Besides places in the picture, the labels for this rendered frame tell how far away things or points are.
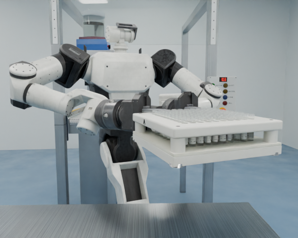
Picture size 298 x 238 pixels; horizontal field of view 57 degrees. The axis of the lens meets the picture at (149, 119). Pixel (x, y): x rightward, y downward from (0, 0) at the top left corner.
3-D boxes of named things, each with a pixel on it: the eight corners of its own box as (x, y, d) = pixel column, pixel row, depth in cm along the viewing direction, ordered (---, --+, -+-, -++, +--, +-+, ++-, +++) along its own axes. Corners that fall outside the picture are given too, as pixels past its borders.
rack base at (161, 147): (281, 154, 57) (282, 142, 56) (173, 167, 48) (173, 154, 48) (214, 133, 79) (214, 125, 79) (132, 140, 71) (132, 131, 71)
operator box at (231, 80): (235, 118, 172) (237, 76, 168) (208, 118, 171) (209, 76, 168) (232, 117, 178) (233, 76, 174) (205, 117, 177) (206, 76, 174)
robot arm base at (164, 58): (155, 92, 132) (144, 76, 137) (178, 83, 136) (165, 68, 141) (157, 71, 119) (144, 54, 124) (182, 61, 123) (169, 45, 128)
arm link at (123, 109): (154, 92, 77) (122, 92, 84) (132, 92, 69) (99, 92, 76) (155, 136, 78) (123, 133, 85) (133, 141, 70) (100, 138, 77)
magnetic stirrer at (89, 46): (109, 50, 179) (109, 36, 178) (76, 50, 179) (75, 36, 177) (112, 54, 199) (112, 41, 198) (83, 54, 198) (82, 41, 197)
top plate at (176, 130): (283, 130, 56) (284, 120, 56) (173, 139, 48) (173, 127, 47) (214, 116, 79) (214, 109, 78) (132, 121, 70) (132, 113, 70)
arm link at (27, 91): (58, 95, 80) (-3, 76, 82) (56, 123, 86) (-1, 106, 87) (74, 82, 90) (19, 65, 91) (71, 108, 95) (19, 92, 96)
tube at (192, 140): (196, 155, 54) (197, 117, 53) (190, 156, 53) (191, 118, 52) (193, 154, 55) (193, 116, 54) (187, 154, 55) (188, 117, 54)
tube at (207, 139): (212, 154, 55) (213, 116, 54) (206, 154, 55) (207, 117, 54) (208, 152, 56) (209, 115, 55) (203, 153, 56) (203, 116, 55)
